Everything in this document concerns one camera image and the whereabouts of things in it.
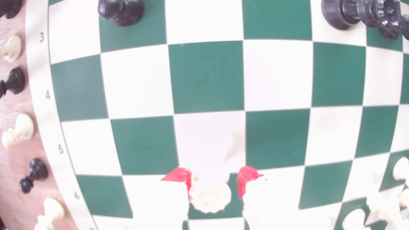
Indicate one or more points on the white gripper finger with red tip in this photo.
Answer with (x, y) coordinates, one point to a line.
(271, 207)
(159, 204)

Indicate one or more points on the white chess piece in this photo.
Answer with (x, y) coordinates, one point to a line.
(211, 196)
(383, 206)
(401, 168)
(405, 198)
(354, 221)

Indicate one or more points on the white chess pawn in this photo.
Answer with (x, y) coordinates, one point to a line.
(13, 48)
(52, 210)
(22, 127)

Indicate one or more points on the green white chess mat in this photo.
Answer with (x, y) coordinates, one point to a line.
(207, 76)

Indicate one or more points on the black chess queen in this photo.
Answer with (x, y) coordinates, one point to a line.
(345, 12)

